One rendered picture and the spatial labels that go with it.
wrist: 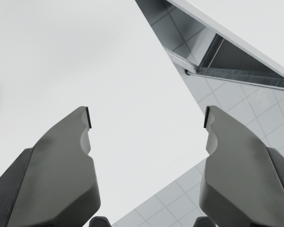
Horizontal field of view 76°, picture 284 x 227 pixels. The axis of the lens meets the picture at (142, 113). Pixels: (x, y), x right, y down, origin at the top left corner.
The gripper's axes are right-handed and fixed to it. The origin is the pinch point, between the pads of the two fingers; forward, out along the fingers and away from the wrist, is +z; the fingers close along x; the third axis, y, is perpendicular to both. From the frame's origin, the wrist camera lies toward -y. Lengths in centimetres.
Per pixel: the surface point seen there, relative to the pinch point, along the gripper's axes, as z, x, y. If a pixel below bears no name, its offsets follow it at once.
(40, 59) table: 18.1, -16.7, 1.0
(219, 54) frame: 93, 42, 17
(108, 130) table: 16.7, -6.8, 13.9
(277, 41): 26.0, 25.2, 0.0
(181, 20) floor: 115, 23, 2
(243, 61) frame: 70, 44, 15
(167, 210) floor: 80, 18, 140
